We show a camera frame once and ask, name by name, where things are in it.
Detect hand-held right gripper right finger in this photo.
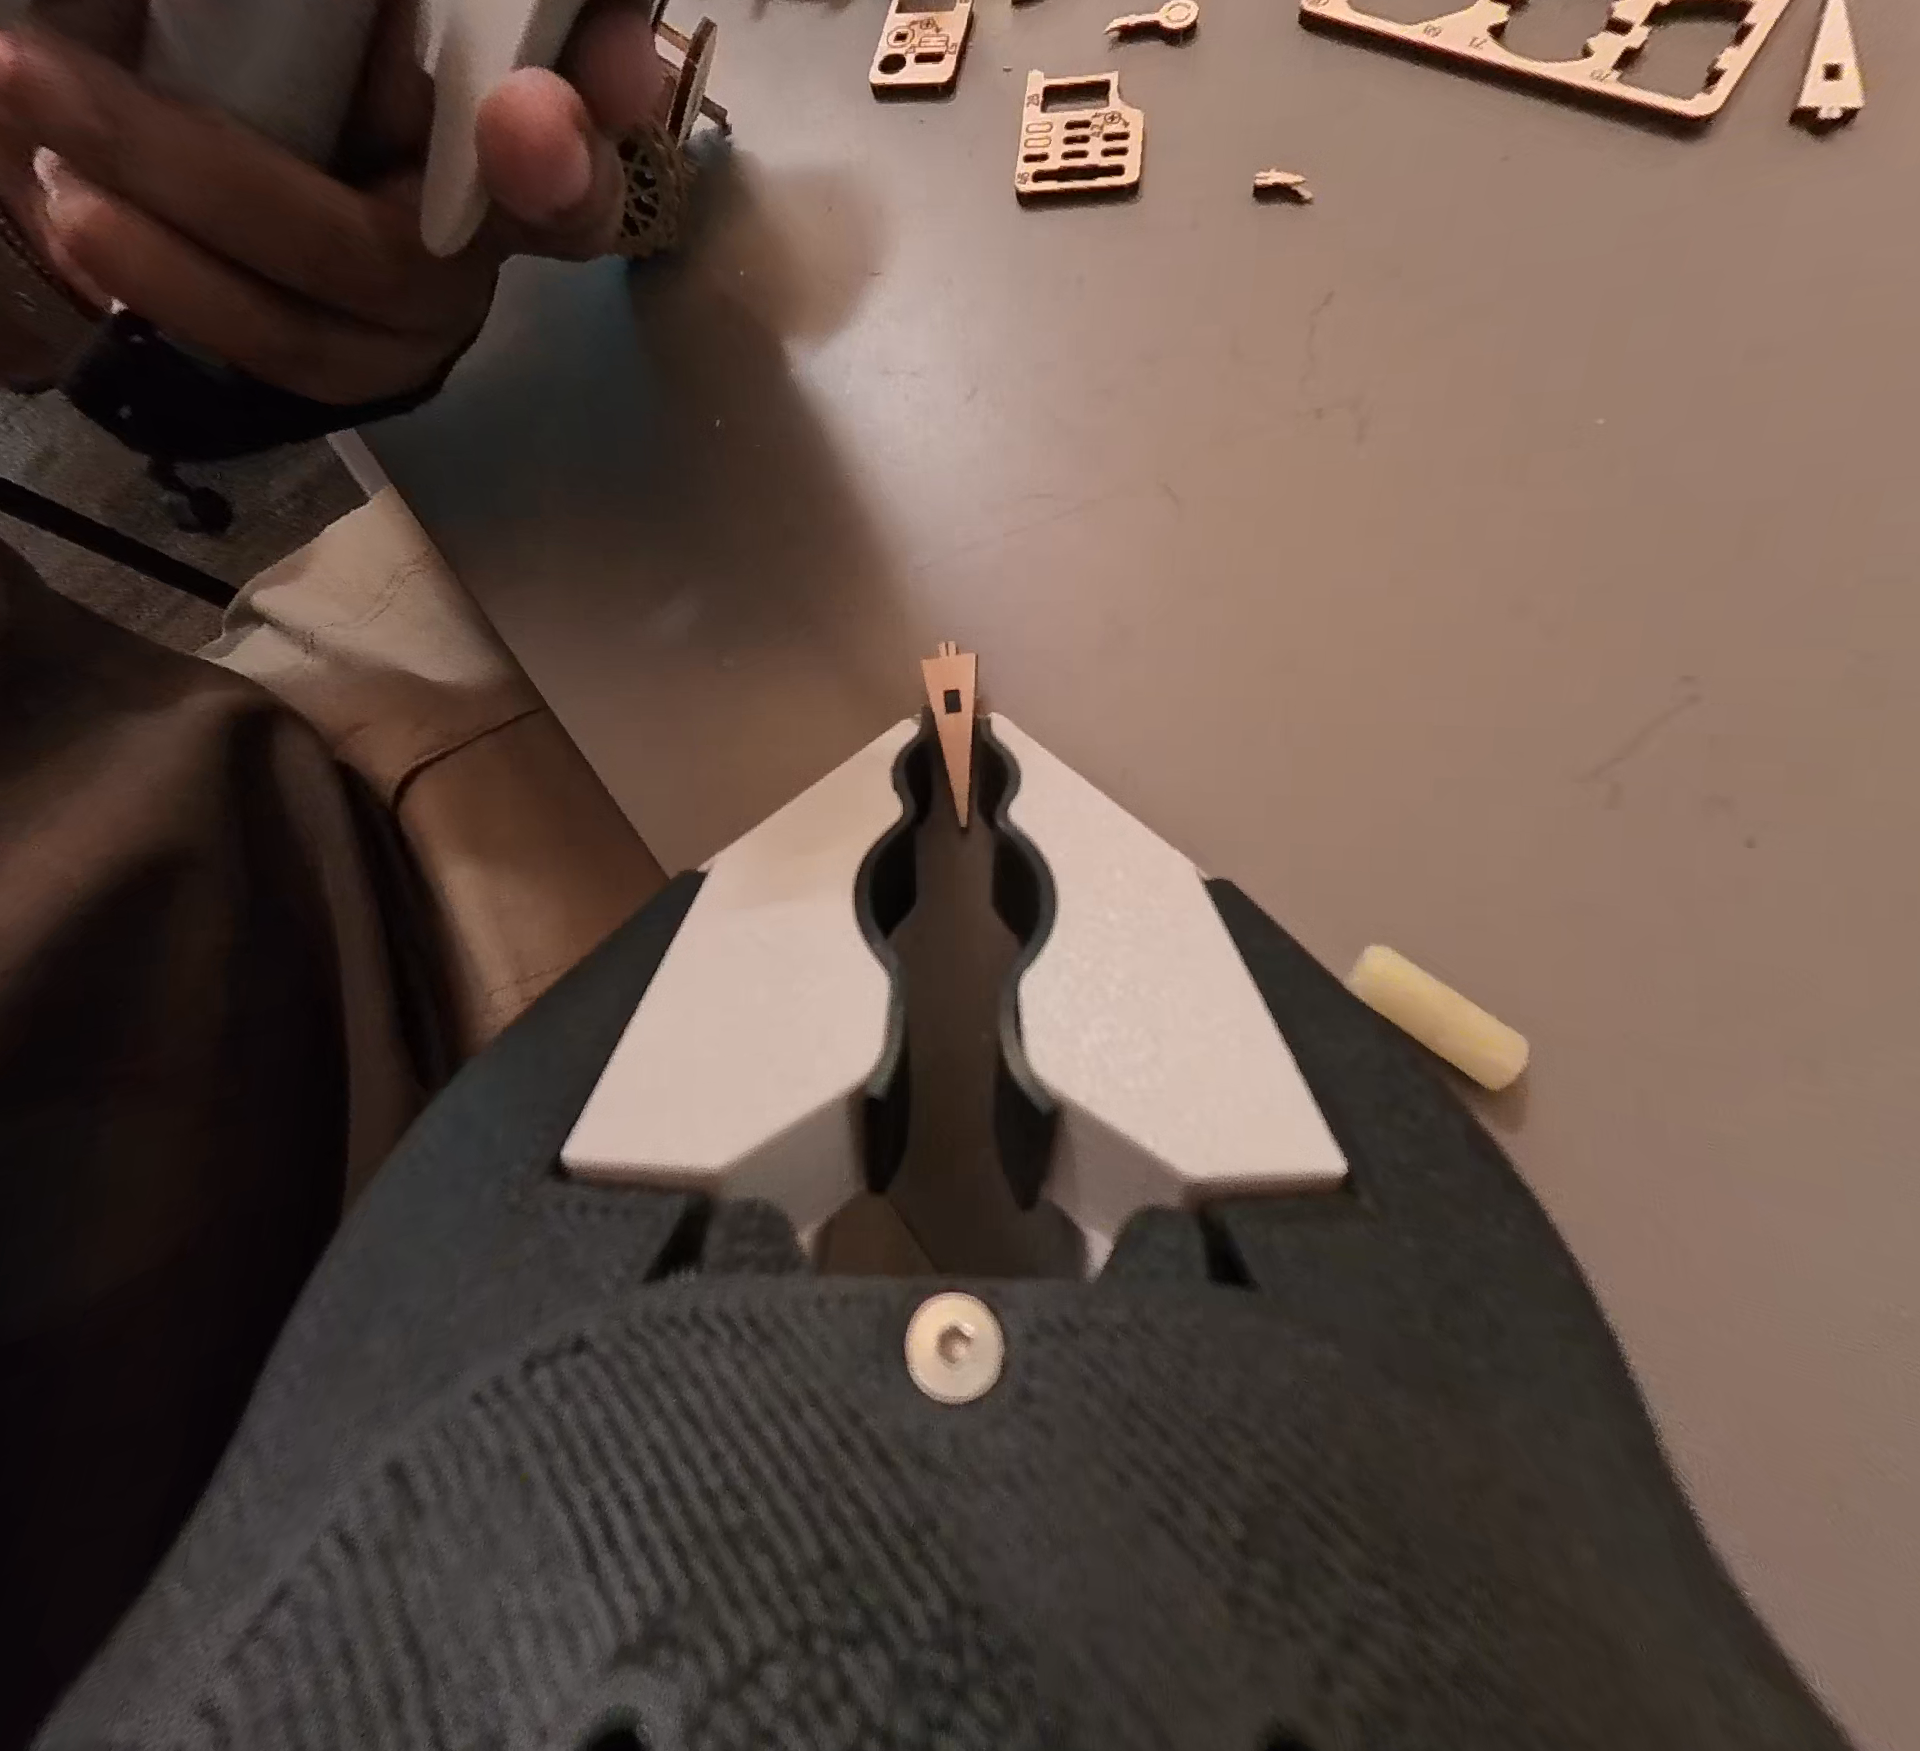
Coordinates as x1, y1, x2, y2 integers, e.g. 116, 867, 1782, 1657
990, 712, 1349, 1266

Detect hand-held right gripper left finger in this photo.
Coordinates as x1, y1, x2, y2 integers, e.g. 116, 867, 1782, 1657
560, 712, 921, 1254

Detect small wooden wedge piece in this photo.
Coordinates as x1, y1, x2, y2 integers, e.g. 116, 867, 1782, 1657
918, 642, 987, 830
1791, 0, 1877, 128

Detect grey desk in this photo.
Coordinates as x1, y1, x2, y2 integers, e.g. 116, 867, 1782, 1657
359, 0, 1920, 1751

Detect person's left hand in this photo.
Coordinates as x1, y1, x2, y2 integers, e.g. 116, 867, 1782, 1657
0, 0, 670, 415

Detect cream wax stick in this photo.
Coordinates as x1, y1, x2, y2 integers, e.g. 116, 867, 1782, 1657
1346, 943, 1533, 1091

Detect person's beige pants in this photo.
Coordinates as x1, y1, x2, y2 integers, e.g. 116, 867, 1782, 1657
198, 478, 672, 1069

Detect small wooden wheel assembly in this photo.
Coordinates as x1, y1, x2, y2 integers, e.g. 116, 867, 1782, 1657
615, 14, 741, 263

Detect person's brown shirt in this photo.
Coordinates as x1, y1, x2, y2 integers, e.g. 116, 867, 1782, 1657
0, 552, 496, 1751

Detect small wooden rectangular panel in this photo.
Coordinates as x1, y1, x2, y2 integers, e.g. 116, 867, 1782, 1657
872, 0, 975, 105

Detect wooden keypad-like panel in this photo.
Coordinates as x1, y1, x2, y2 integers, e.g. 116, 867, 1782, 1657
1010, 66, 1152, 207

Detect black wrist strap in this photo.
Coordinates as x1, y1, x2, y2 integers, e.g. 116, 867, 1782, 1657
61, 308, 471, 540

